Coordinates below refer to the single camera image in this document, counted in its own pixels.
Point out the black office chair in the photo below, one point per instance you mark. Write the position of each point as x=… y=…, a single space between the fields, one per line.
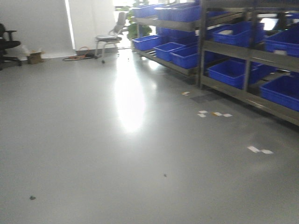
x=7 y=42

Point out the cardboard box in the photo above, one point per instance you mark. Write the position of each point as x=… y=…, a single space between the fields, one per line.
x=34 y=57

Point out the grey rolling chair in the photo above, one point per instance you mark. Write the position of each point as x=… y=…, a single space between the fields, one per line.
x=112 y=38

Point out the potted green plant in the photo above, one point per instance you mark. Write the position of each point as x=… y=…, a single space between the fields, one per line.
x=133 y=29

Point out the right storage shelf rack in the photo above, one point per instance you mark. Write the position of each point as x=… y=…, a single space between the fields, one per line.
x=222 y=44

